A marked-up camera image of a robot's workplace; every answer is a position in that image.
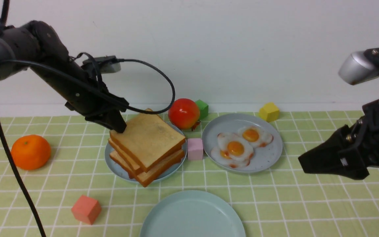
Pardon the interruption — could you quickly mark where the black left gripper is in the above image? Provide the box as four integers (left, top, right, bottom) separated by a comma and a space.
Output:
32, 53, 129, 133

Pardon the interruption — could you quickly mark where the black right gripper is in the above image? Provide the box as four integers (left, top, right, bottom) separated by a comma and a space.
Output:
298, 101, 379, 180

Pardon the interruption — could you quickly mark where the fried egg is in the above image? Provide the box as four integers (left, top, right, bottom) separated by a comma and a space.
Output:
237, 126, 274, 148
211, 147, 251, 169
217, 132, 254, 162

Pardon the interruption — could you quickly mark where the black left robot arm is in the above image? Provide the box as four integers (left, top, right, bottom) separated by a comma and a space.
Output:
0, 21, 129, 133

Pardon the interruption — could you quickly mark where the blue plate under toast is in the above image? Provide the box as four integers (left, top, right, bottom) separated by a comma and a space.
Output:
105, 122, 188, 187

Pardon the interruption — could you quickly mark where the blue plate under eggs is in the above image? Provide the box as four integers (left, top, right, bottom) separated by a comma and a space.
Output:
202, 114, 283, 174

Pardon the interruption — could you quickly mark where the green checkered tablecloth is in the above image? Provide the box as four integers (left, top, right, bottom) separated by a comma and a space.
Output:
1, 111, 379, 237

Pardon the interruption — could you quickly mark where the red tomato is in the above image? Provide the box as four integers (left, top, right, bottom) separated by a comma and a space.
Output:
167, 98, 200, 131

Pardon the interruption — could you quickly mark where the yellow wooden cube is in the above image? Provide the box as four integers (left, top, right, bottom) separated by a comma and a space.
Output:
258, 102, 280, 123

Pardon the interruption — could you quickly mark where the pink wooden cube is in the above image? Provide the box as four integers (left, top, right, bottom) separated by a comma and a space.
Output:
188, 138, 204, 161

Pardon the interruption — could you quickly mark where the orange mandarin fruit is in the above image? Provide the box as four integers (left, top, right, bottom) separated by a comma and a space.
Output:
11, 135, 52, 171

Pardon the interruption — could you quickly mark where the green wooden cube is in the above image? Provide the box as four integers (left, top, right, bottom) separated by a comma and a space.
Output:
195, 99, 209, 120

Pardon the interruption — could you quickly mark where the salmon red wooden cube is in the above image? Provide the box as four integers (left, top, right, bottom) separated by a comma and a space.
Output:
71, 195, 102, 225

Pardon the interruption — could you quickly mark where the empty light blue plate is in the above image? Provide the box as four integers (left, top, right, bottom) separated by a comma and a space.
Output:
140, 190, 246, 237

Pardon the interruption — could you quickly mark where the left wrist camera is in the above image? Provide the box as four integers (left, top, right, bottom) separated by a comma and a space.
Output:
81, 56, 121, 74

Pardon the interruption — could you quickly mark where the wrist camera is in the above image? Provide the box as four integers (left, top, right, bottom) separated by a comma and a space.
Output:
81, 56, 121, 74
338, 48, 379, 85

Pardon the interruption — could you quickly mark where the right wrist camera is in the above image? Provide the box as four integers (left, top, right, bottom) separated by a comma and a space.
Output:
338, 48, 379, 85

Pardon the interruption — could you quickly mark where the black left camera cable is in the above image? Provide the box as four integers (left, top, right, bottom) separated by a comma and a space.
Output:
0, 0, 176, 237

